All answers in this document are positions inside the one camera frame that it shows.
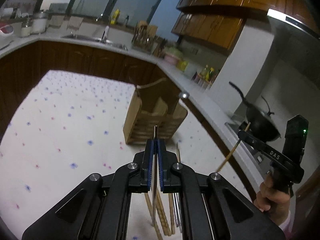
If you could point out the white plastic jug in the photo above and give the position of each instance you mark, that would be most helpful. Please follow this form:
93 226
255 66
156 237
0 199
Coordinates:
191 69

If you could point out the wooden utensil holder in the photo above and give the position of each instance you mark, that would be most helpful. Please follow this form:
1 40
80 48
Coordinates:
155 104

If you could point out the chrome faucet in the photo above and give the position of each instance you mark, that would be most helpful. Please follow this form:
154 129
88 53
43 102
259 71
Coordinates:
106 20

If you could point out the white floral tablecloth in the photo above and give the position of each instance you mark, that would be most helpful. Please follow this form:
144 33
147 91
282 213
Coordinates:
68 127

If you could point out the steel chopstick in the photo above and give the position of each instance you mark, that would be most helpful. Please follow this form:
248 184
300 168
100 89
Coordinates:
177 210
154 174

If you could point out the yellow detergent bottle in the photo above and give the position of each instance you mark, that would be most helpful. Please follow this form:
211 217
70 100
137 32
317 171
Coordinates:
115 17

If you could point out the white red rice cooker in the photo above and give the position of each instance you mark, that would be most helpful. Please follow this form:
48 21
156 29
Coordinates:
6 35

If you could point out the dish drying rack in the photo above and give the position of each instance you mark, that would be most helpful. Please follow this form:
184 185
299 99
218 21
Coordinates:
144 36

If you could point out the person's right hand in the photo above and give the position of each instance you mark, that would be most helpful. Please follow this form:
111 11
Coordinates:
276 203

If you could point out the steel spoon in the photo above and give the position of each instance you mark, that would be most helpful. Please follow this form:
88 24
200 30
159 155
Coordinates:
183 95

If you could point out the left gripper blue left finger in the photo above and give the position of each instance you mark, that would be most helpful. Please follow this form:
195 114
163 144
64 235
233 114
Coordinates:
142 181

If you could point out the black wok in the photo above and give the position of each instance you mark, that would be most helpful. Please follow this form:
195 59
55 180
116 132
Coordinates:
261 124

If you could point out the white pot with lid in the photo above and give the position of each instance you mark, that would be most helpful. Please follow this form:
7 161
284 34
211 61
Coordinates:
39 22

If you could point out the pink green basin stack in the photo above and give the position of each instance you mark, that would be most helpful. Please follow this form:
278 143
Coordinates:
172 55

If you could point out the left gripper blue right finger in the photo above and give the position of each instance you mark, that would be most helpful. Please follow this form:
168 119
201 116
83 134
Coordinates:
168 182

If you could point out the steel sink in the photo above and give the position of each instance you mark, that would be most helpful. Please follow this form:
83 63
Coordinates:
96 40

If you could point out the upper wooden cabinets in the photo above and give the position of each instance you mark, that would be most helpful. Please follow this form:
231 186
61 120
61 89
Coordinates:
219 21

